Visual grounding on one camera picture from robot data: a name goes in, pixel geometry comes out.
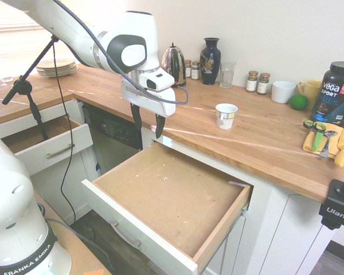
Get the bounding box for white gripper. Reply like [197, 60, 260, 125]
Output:
[120, 77, 177, 138]

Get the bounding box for small white patterned mug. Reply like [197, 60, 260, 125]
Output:
[215, 103, 239, 131]

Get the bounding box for large open wooden drawer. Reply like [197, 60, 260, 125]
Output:
[81, 142, 255, 275]

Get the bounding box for small open white drawer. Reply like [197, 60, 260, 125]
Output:
[0, 114, 94, 177]

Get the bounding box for yellow mug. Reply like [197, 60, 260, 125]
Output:
[297, 80, 323, 107]

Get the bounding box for stainless steel dishwasher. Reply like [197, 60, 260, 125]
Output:
[82, 103, 144, 180]

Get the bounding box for steel electric kettle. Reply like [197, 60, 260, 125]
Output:
[161, 42, 187, 88]

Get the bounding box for dark blue floral vase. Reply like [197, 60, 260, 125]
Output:
[200, 37, 220, 85]

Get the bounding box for cream plate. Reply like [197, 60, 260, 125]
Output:
[37, 58, 77, 71]
[36, 66, 79, 74]
[37, 70, 79, 77]

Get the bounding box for clear drinking glass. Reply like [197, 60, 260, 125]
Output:
[219, 61, 237, 89]

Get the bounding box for plain white cup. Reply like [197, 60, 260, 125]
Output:
[271, 81, 297, 104]

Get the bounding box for green lime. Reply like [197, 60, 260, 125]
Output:
[288, 93, 309, 111]

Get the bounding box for white base cabinet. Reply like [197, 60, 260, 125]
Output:
[0, 99, 338, 275]

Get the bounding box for yellow cloth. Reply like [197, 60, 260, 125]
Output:
[302, 123, 344, 166]

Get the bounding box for white window blinds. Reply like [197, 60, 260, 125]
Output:
[0, 0, 57, 68]

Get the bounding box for metal kitchen tool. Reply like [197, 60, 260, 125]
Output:
[319, 130, 339, 159]

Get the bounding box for black protein powder tub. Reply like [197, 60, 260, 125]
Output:
[310, 61, 344, 125]

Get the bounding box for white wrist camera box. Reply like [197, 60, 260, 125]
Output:
[139, 69, 175, 92]

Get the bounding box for thin black cable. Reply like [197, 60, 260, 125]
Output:
[52, 42, 77, 226]

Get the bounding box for small drawer metal handle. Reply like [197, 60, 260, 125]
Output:
[45, 143, 76, 160]

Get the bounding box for grey braided robot cable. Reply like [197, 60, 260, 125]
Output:
[52, 0, 189, 105]

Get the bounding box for large drawer metal handle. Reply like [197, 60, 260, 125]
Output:
[109, 220, 143, 249]

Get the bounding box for black boom camera stand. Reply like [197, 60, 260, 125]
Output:
[2, 36, 60, 141]

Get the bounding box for grey base cable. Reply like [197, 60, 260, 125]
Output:
[37, 203, 115, 275]

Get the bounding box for green handled scissors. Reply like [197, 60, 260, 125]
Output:
[303, 119, 327, 152]

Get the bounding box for black camera clamp mount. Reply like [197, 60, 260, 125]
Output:
[318, 168, 344, 230]

